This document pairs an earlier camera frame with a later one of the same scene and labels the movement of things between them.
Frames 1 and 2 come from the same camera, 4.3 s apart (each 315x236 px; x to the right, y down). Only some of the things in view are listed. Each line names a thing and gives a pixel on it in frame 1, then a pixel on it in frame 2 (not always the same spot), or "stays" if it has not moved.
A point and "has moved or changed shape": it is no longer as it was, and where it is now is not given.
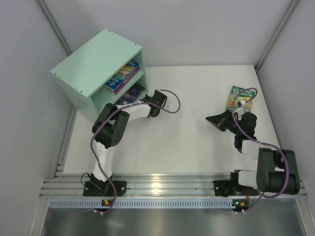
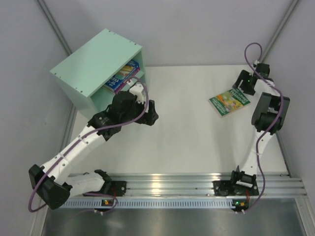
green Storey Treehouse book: (238, 95) has moved or changed shape
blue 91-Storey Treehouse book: (112, 83) stays
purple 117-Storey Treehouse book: (117, 90) stays
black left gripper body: (143, 99) → (149, 115)
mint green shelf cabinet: (82, 75) stays
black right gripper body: (224, 122) → (246, 83)
